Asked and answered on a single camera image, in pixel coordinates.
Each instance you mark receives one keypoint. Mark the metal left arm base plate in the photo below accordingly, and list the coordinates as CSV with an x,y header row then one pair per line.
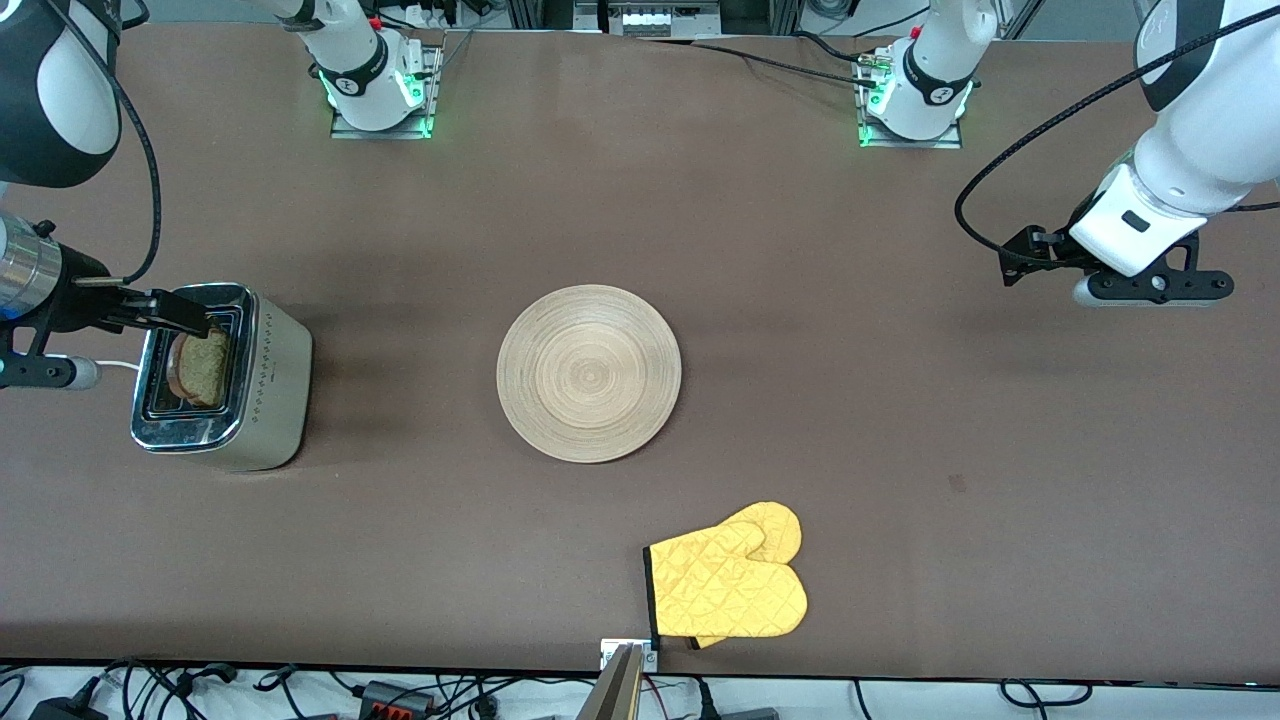
x,y
945,143

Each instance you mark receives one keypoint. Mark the bread slice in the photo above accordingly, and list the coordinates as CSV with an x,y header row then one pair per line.
x,y
205,370

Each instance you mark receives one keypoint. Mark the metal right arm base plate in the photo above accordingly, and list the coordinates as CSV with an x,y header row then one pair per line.
x,y
345,128

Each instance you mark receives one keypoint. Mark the small white bracket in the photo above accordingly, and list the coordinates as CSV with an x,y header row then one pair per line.
x,y
607,655

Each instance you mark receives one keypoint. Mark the round wooden plate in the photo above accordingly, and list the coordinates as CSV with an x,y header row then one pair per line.
x,y
590,375

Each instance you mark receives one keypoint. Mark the silver toaster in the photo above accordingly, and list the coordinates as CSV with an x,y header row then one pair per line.
x,y
275,380

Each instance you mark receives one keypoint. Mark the white power strip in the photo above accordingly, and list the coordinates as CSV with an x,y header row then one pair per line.
x,y
650,20

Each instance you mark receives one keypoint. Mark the black power adapter red plugs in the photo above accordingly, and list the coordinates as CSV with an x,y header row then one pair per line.
x,y
395,700

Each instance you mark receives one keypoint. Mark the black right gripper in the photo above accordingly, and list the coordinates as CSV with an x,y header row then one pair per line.
x,y
80,295

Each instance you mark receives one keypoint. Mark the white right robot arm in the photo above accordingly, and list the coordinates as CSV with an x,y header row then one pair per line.
x,y
80,100

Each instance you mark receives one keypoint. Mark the yellow quilted oven mitt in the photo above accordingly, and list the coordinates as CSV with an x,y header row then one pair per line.
x,y
730,590
775,525

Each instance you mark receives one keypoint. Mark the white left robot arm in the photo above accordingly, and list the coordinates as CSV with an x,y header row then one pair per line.
x,y
1210,130

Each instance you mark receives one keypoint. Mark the beige wooden slat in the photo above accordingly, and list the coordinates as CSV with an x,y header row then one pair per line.
x,y
615,695

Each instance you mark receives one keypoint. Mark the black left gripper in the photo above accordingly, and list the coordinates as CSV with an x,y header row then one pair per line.
x,y
1040,248

